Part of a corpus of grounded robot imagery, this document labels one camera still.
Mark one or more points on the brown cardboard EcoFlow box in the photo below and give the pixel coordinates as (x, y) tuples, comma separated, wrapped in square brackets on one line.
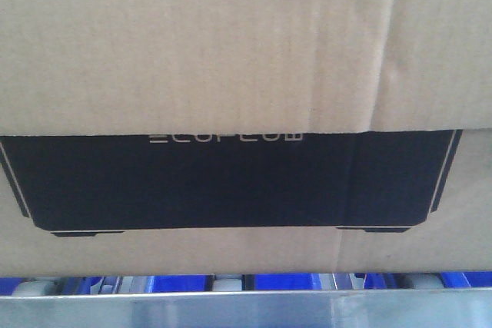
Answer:
[(245, 136)]

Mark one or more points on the metal shelf front rail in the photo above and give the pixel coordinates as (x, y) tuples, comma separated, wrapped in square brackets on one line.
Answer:
[(339, 308)]

